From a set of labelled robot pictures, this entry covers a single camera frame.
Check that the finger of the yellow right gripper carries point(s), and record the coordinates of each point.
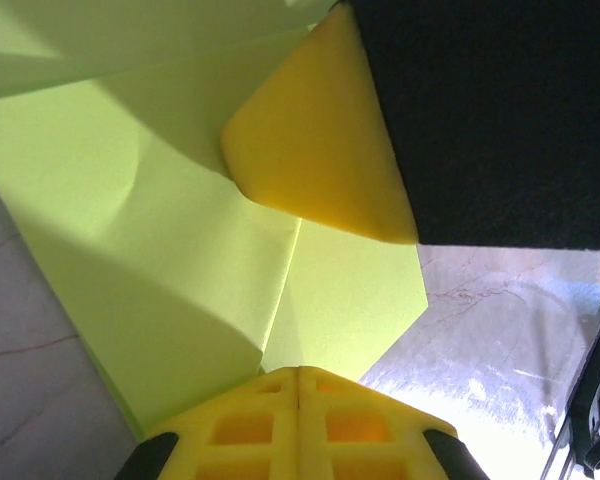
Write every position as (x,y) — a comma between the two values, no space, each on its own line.
(305,150)

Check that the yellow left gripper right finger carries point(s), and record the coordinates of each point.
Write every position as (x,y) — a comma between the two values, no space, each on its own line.
(360,430)

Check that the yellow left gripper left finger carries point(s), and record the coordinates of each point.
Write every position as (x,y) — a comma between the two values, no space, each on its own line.
(240,430)

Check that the lime green paper sheet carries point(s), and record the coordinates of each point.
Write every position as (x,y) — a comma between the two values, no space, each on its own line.
(130,225)

